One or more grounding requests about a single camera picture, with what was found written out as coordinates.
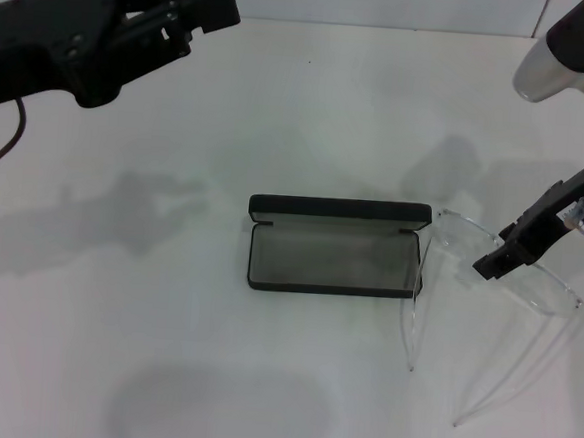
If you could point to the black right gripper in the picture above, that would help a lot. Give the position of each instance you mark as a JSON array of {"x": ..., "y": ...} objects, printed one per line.
[{"x": 547, "y": 222}]

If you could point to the clear plastic glasses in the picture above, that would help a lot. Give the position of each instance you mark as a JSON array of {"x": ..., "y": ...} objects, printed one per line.
[{"x": 543, "y": 289}]

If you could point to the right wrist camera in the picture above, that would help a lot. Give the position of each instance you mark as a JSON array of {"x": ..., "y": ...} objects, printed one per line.
[{"x": 543, "y": 71}]

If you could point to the black glasses case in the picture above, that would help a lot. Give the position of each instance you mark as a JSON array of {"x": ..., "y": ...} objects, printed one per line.
[{"x": 330, "y": 252}]

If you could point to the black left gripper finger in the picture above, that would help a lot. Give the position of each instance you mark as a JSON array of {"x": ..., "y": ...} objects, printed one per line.
[{"x": 214, "y": 8}]

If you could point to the clear right plug connector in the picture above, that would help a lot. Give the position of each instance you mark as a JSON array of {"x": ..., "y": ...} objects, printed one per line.
[{"x": 576, "y": 209}]

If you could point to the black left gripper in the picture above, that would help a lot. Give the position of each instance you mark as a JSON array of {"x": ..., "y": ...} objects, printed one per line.
[{"x": 48, "y": 46}]

